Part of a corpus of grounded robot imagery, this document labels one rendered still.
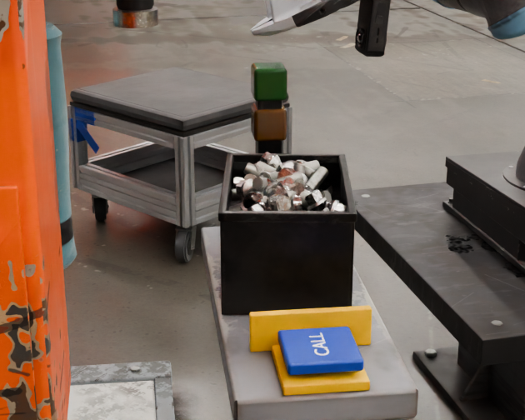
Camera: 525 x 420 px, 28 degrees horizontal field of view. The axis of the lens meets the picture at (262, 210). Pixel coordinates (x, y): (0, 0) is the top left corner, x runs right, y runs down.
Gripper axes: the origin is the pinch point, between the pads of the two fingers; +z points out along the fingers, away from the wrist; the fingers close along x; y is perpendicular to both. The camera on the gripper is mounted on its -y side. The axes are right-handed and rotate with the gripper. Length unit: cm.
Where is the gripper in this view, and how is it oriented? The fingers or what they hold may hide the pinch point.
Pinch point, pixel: (263, 32)
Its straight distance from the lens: 130.0
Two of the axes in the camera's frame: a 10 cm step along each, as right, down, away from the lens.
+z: -8.9, 4.6, -0.2
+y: -4.2, -8.2, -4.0
